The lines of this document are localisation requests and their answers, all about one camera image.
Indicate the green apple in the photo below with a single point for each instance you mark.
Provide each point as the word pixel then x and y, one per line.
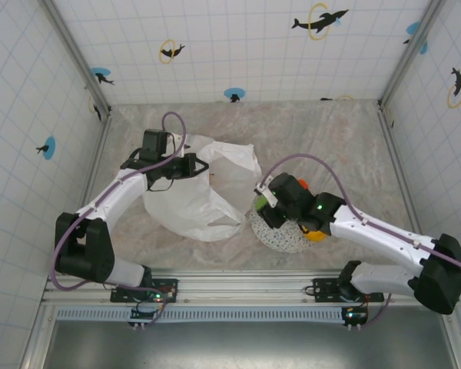
pixel 259 203

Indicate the white plastic bag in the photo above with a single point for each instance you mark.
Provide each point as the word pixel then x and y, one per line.
pixel 199 207

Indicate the yellow orange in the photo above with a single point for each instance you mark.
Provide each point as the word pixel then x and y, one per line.
pixel 317 236

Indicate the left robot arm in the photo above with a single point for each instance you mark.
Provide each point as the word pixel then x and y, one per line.
pixel 115 196

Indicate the orange-red persimmon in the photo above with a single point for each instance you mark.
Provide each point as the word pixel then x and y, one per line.
pixel 304 184

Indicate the speckled white plate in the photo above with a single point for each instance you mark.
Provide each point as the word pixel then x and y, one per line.
pixel 280 240

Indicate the shark on blue circle sticker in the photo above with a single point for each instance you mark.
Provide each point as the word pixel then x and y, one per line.
pixel 101 75

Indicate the seal on blue circle sticker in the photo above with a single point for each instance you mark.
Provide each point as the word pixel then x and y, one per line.
pixel 48 148

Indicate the small controller board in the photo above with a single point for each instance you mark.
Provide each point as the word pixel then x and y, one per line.
pixel 140 315
pixel 355 316

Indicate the grey metal panel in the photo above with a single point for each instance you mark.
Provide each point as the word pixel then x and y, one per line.
pixel 234 346

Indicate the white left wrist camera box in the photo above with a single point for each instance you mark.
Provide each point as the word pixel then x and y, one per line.
pixel 181 145

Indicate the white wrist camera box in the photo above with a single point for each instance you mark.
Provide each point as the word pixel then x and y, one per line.
pixel 181 145
pixel 266 194

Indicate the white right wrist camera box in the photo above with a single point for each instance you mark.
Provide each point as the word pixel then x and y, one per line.
pixel 266 194

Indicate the small blue circle wall sticker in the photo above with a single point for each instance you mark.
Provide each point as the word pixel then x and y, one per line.
pixel 234 94

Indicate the aluminium side rail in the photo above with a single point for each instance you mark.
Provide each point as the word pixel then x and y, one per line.
pixel 397 161
pixel 96 161

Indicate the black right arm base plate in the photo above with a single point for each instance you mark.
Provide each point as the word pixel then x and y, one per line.
pixel 322 286

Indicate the aluminium mounting rail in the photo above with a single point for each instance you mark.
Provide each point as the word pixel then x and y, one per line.
pixel 234 286

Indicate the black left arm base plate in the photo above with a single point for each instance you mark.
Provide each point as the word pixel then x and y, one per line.
pixel 169 286

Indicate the aluminium frame post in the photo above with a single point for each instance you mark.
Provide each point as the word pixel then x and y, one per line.
pixel 75 54
pixel 409 55

